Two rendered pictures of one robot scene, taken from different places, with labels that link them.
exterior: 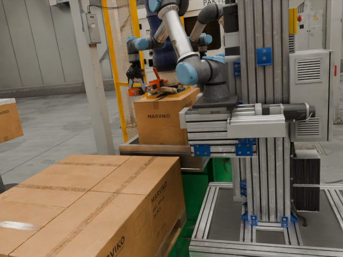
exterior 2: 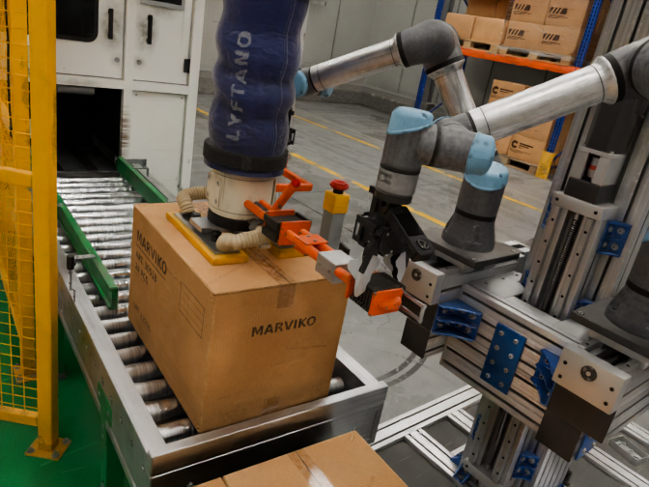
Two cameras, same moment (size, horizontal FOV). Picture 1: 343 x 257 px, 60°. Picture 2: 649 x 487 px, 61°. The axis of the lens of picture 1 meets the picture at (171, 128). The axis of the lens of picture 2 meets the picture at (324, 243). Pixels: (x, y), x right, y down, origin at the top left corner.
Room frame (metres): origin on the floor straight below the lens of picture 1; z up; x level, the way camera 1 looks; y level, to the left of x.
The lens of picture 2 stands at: (1.62, 1.12, 1.54)
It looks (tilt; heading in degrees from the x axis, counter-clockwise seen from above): 21 degrees down; 300
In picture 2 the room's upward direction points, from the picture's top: 10 degrees clockwise
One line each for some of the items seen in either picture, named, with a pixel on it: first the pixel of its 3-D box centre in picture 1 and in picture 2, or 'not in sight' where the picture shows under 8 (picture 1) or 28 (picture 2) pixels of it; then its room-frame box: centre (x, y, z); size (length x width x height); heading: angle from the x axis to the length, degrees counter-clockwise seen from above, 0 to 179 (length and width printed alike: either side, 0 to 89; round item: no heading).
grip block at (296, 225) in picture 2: (156, 83); (286, 226); (2.34, 0.08, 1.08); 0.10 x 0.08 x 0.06; 68
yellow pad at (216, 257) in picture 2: (158, 92); (205, 230); (2.61, 0.07, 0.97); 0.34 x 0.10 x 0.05; 158
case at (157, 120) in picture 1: (171, 116); (228, 299); (2.57, -0.01, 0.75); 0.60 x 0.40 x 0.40; 159
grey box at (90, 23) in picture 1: (92, 28); not in sight; (3.25, 0.70, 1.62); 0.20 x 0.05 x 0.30; 159
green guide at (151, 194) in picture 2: not in sight; (173, 209); (3.55, -0.68, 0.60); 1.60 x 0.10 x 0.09; 159
